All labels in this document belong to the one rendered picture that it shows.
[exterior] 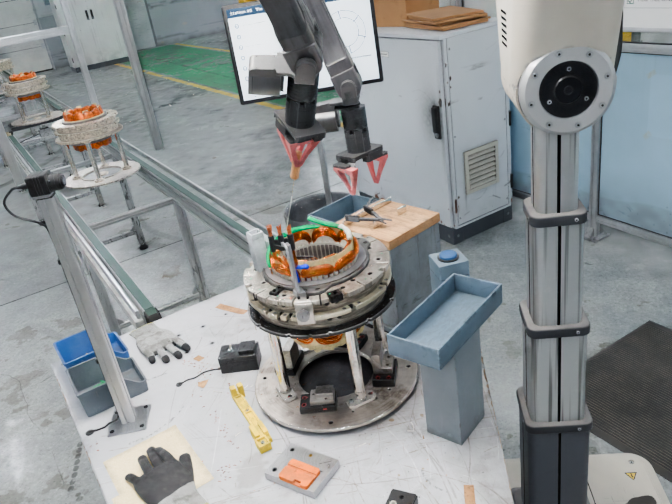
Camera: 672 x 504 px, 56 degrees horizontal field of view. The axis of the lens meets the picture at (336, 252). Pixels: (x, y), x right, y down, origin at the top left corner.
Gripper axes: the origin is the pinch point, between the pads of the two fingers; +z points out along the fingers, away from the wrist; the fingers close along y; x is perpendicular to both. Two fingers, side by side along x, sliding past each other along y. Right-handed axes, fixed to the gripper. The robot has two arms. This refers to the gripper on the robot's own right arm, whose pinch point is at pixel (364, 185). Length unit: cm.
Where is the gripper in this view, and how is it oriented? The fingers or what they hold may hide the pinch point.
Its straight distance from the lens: 156.3
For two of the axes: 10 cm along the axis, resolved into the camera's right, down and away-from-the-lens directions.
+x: 6.8, 2.1, -7.0
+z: 1.6, 8.9, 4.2
